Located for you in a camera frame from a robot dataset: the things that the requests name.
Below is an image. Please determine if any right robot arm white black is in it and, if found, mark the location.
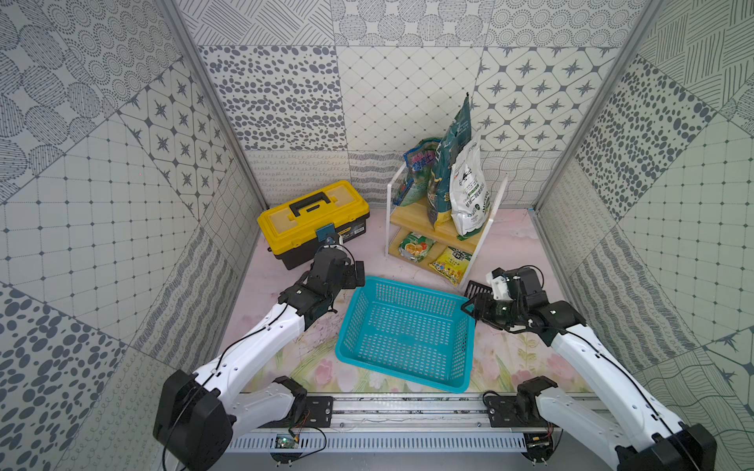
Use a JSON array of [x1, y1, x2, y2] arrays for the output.
[[461, 266, 718, 470]]

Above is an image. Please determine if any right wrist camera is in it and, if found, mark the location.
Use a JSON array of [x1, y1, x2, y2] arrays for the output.
[[486, 268, 512, 301]]

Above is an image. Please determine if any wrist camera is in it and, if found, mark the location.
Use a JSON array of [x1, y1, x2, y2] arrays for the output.
[[486, 268, 512, 301], [315, 224, 339, 245]]

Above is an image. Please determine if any yellow black toolbox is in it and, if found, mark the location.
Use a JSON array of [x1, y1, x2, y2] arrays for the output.
[[257, 181, 370, 270]]

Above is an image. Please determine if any green fruit picture bag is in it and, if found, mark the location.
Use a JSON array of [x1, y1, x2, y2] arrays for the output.
[[398, 233, 436, 263]]

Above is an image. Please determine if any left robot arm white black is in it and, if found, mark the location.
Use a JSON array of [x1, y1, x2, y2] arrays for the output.
[[153, 243, 365, 470]]

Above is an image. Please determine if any black slotted scoop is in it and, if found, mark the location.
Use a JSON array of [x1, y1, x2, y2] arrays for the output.
[[465, 281, 493, 299]]

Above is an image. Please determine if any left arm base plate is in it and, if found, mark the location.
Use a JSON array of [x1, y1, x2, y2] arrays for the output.
[[270, 396, 334, 429]]

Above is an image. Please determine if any white wooden two-tier shelf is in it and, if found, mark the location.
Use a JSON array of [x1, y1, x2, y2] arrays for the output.
[[385, 163, 509, 290]]

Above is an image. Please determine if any yellow flower fertilizer bag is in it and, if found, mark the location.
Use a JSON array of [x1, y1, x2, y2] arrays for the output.
[[429, 246, 471, 286]]

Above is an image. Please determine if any teal plastic basket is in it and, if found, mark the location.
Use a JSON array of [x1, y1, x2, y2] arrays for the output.
[[335, 276, 475, 394]]

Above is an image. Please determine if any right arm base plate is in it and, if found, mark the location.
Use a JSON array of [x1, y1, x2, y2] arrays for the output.
[[482, 394, 549, 430]]

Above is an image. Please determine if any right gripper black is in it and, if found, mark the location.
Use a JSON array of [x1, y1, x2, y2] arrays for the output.
[[461, 292, 526, 331]]

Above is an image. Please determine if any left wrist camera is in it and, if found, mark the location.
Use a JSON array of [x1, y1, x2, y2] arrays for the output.
[[315, 224, 339, 245]]

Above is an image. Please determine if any dark green fertilizer bag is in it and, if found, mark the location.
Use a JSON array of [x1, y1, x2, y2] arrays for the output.
[[427, 93, 472, 229]]

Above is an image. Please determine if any aluminium mounting rail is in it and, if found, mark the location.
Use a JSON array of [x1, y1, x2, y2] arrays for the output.
[[262, 394, 551, 433]]

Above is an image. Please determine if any white green fertilizer bag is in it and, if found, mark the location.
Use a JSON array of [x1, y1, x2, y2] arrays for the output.
[[449, 137, 491, 239]]

